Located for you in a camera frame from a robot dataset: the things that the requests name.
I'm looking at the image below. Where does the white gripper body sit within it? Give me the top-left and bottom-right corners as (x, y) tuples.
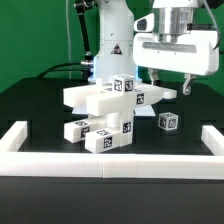
(133, 30), (219, 76)

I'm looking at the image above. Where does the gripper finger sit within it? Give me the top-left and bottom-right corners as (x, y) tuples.
(148, 68), (159, 85)
(182, 73), (197, 96)

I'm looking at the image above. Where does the white tagged cube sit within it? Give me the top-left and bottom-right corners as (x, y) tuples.
(158, 112), (178, 131)
(112, 74), (135, 94)

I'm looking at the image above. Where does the white chair seat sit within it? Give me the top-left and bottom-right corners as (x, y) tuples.
(86, 111), (133, 140)

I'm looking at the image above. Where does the white chair back frame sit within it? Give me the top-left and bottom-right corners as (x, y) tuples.
(63, 82), (177, 117)

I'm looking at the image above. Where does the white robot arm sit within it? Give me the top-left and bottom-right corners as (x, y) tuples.
(74, 0), (221, 95)

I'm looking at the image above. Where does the white U-shaped obstacle fence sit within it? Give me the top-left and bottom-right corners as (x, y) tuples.
(0, 121), (224, 180)

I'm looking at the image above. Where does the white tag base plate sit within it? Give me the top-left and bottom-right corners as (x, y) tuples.
(72, 105), (156, 117)

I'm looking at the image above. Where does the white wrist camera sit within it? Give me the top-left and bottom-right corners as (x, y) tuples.
(134, 13), (154, 32)

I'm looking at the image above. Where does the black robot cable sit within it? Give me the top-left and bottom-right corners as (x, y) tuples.
(36, 61), (88, 80)

